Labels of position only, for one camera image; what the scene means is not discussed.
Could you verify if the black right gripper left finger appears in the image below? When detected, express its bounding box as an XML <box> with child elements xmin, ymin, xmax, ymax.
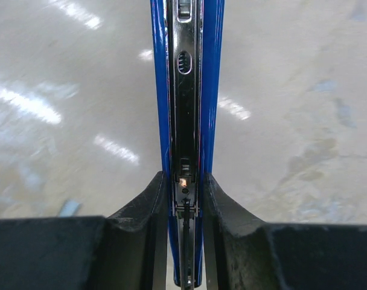
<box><xmin>0</xmin><ymin>172</ymin><xmax>168</xmax><ymax>289</ymax></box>

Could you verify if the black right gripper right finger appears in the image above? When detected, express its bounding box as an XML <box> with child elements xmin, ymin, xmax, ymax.
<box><xmin>203</xmin><ymin>174</ymin><xmax>367</xmax><ymax>289</ymax></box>

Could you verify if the blue and black stapler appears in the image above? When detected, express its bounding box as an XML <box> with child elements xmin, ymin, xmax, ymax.
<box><xmin>150</xmin><ymin>0</ymin><xmax>225</xmax><ymax>289</ymax></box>

